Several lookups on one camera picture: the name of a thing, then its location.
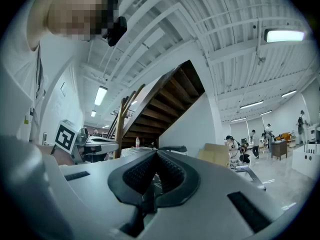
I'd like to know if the dark wooden desk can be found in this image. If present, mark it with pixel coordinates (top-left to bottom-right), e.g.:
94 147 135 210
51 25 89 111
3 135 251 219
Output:
270 139 289 161

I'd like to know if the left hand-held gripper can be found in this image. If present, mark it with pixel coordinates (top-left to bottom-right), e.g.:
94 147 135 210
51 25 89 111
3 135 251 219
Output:
54 119 120 164

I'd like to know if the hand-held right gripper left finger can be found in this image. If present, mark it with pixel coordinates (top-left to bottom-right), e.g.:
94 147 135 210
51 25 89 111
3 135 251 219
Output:
107 150 158 207

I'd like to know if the black head-worn camera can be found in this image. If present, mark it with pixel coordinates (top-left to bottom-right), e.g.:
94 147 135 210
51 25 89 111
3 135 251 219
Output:
100 15 128 47

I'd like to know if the person's white shirt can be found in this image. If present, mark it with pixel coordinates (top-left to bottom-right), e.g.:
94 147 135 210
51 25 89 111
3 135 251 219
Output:
0 0 83 145

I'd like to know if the wooden stair railing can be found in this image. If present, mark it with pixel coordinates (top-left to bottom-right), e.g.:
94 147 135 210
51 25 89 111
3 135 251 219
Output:
112 83 146 160

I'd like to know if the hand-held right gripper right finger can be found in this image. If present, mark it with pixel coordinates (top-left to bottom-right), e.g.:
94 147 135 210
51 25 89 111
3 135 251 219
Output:
154 150 201 209

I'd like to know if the brown cardboard box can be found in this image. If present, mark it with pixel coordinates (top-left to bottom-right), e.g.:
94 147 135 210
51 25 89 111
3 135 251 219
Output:
197 142 231 169

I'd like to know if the dark wooden staircase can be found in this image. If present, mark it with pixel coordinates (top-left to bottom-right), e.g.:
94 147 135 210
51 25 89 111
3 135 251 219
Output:
121 59 206 149

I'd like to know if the dark lanyard strap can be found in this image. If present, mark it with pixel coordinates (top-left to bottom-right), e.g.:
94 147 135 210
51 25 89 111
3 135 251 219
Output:
35 45 45 100

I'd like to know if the rectangular ceiling panel lamp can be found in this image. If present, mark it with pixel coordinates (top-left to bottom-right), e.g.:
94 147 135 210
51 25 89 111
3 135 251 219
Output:
264 28 306 44

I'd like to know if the person's left forearm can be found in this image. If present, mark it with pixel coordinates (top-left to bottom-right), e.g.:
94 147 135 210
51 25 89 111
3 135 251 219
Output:
37 144 76 166

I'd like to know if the white low cabinet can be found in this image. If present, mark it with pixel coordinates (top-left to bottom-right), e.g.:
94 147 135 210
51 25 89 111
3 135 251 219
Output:
291 143 320 180

